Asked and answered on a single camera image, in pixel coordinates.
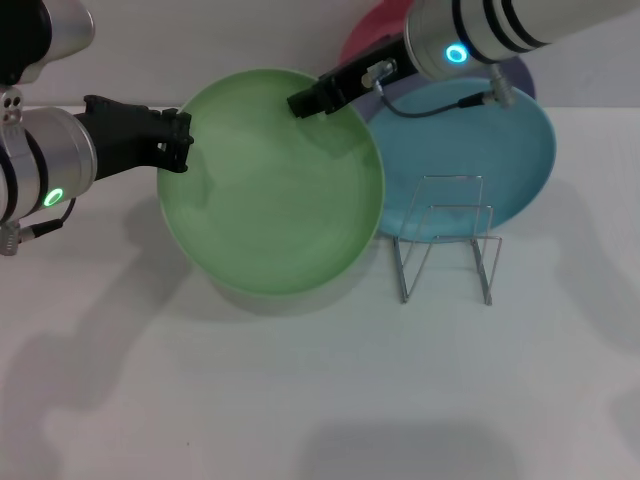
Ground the green plastic plate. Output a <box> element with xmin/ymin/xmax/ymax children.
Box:
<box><xmin>156</xmin><ymin>68</ymin><xmax>386</xmax><ymax>299</ymax></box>

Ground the red plastic plate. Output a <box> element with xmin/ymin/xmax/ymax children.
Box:
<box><xmin>341</xmin><ymin>0</ymin><xmax>417</xmax><ymax>65</ymax></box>

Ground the blue plastic plate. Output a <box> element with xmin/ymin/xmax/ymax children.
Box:
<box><xmin>367</xmin><ymin>77</ymin><xmax>557</xmax><ymax>244</ymax></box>

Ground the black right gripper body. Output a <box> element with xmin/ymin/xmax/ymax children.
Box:
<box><xmin>318</xmin><ymin>40</ymin><xmax>417</xmax><ymax>114</ymax></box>

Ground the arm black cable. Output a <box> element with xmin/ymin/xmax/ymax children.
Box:
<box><xmin>0</xmin><ymin>197</ymin><xmax>79</xmax><ymax>257</ymax></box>
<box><xmin>360</xmin><ymin>58</ymin><xmax>517</xmax><ymax>119</ymax></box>

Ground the metal wire plate rack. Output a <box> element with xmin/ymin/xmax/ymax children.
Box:
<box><xmin>392</xmin><ymin>173</ymin><xmax>503</xmax><ymax>306</ymax></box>

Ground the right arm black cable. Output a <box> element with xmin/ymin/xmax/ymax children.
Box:
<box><xmin>360</xmin><ymin>58</ymin><xmax>517</xmax><ymax>119</ymax></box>

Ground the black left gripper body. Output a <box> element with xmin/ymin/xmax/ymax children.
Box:
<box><xmin>73</xmin><ymin>94</ymin><xmax>164</xmax><ymax>184</ymax></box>

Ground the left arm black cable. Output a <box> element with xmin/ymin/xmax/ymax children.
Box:
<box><xmin>0</xmin><ymin>197</ymin><xmax>79</xmax><ymax>257</ymax></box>

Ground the purple plastic plate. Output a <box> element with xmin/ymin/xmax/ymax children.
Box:
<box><xmin>349</xmin><ymin>53</ymin><xmax>538</xmax><ymax>125</ymax></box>

